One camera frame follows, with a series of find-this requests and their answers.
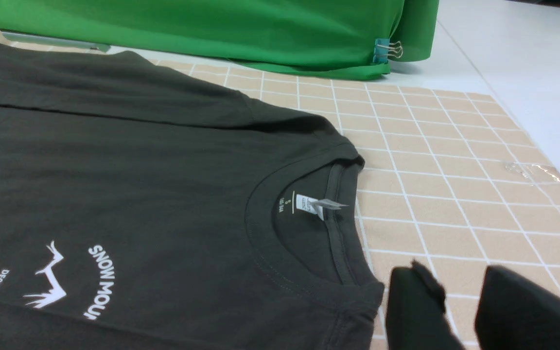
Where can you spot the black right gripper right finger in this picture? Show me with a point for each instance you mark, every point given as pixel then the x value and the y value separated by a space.
pixel 515 313

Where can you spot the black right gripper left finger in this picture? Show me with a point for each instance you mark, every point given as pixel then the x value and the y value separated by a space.
pixel 416 313

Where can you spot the dark gray long-sleeved shirt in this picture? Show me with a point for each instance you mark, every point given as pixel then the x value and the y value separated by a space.
pixel 143 209

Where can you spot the beige checkered tablecloth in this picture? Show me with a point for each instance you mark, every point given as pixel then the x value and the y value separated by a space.
pixel 433 188

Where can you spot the clear plastic tape piece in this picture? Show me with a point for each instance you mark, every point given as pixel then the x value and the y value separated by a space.
pixel 534 172

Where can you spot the blue binder clip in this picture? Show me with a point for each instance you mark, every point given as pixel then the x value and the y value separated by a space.
pixel 384 50

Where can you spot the green backdrop cloth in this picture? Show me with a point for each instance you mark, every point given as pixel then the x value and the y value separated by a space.
pixel 311 38

